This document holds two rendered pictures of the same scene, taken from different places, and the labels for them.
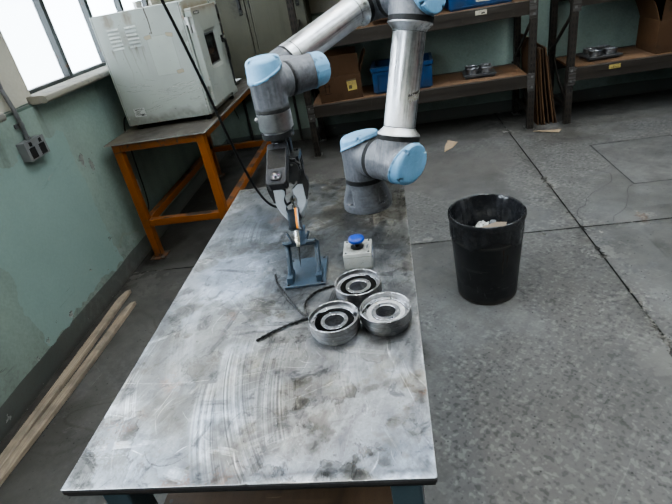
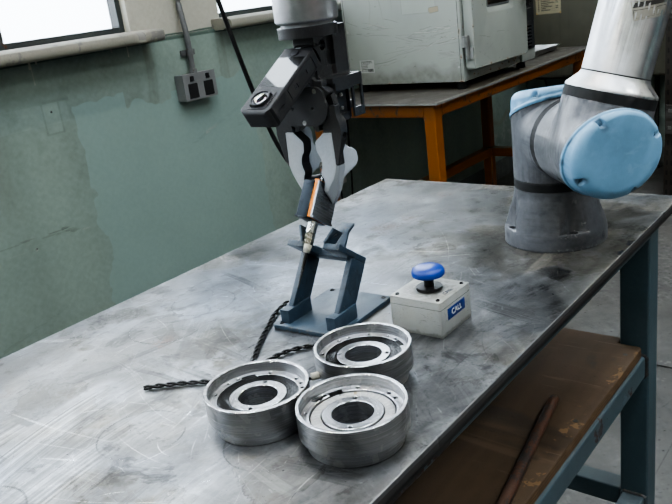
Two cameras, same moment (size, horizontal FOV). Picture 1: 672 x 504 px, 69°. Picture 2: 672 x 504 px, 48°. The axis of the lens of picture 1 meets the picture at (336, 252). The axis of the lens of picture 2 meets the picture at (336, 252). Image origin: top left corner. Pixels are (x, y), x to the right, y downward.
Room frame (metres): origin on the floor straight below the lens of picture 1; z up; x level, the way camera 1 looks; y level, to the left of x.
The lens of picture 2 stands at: (0.27, -0.40, 1.20)
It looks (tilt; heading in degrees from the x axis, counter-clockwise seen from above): 19 degrees down; 31
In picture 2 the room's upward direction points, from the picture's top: 8 degrees counter-clockwise
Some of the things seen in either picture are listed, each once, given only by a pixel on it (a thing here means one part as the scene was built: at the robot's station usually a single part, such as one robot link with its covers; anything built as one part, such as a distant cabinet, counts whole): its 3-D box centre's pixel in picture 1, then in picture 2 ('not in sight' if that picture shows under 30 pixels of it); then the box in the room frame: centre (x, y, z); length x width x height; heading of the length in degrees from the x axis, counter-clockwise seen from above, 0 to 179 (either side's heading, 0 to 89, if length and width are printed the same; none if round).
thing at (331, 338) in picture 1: (334, 323); (259, 402); (0.81, 0.03, 0.82); 0.10 x 0.10 x 0.04
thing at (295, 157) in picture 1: (283, 155); (317, 76); (1.09, 0.08, 1.10); 0.09 x 0.08 x 0.12; 173
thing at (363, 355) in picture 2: (358, 288); (364, 360); (0.91, -0.04, 0.82); 0.10 x 0.10 x 0.04
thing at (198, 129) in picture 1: (211, 158); (468, 158); (3.56, 0.78, 0.39); 1.50 x 0.62 x 0.78; 170
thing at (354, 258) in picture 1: (358, 252); (433, 302); (1.07, -0.06, 0.82); 0.08 x 0.07 x 0.05; 170
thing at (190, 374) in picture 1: (295, 273); (322, 311); (1.08, 0.11, 0.79); 1.20 x 0.60 x 0.02; 170
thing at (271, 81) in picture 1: (268, 83); not in sight; (1.08, 0.07, 1.26); 0.09 x 0.08 x 0.11; 126
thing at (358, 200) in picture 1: (366, 189); (554, 205); (1.39, -0.13, 0.85); 0.15 x 0.15 x 0.10
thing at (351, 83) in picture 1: (340, 74); not in sight; (4.50, -0.32, 0.64); 0.49 x 0.40 x 0.37; 85
